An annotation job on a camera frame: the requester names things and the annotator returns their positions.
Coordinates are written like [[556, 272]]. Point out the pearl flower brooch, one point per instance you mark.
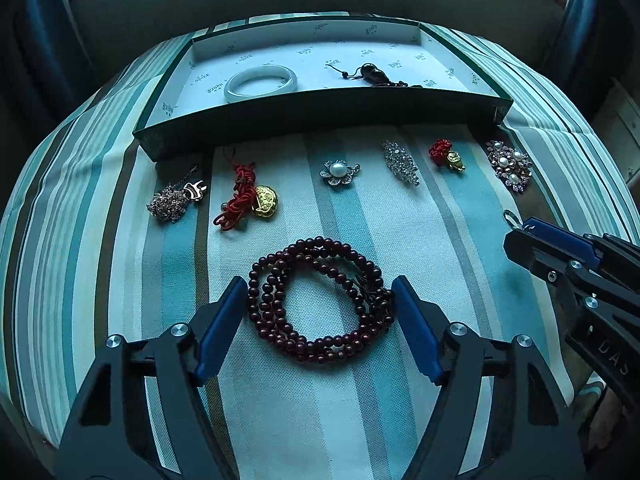
[[340, 170]]

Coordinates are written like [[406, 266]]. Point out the white jade bangle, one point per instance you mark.
[[235, 92]]

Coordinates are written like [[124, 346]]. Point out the striped bed sheet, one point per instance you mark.
[[325, 410]]

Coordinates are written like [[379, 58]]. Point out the green box with printed lining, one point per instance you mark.
[[320, 110]]

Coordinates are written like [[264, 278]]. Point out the rhinestone leaf brooch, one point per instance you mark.
[[400, 160]]

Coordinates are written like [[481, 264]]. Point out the beige cabinet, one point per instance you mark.
[[620, 125]]

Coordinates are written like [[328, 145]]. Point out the pearl cluster brooch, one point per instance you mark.
[[510, 165]]

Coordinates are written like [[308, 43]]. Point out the small red knot gold charm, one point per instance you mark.
[[442, 150]]

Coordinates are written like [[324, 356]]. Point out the blue curtain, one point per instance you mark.
[[582, 15], [47, 35]]

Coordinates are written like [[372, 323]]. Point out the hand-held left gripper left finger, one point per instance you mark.
[[220, 330]]

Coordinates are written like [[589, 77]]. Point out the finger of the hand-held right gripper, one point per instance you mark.
[[565, 242], [535, 255]]

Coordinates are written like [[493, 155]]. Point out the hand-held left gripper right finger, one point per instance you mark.
[[417, 330]]

